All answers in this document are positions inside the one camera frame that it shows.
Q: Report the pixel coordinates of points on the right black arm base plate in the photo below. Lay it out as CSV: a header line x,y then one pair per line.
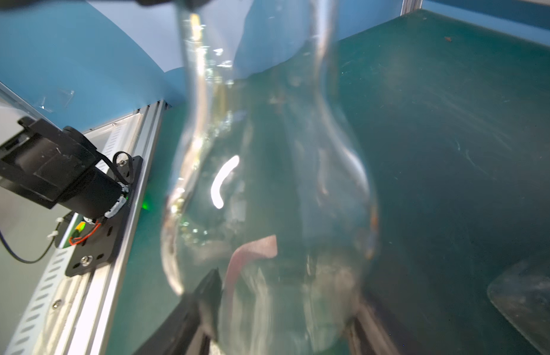
x,y
109,199

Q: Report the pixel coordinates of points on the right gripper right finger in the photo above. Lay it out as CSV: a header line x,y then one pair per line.
x,y
374,330

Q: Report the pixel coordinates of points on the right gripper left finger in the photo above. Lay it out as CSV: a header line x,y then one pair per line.
x,y
192,325

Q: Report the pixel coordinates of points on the aluminium front rail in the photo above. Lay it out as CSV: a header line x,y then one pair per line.
x,y
72,306

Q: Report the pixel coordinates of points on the clear bottle with cork stopper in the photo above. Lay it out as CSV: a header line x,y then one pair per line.
x,y
267,150

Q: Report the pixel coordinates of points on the red bottle label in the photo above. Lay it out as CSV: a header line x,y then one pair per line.
x,y
261,249

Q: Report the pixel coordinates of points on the right small circuit board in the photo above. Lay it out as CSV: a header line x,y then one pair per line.
x,y
77,230

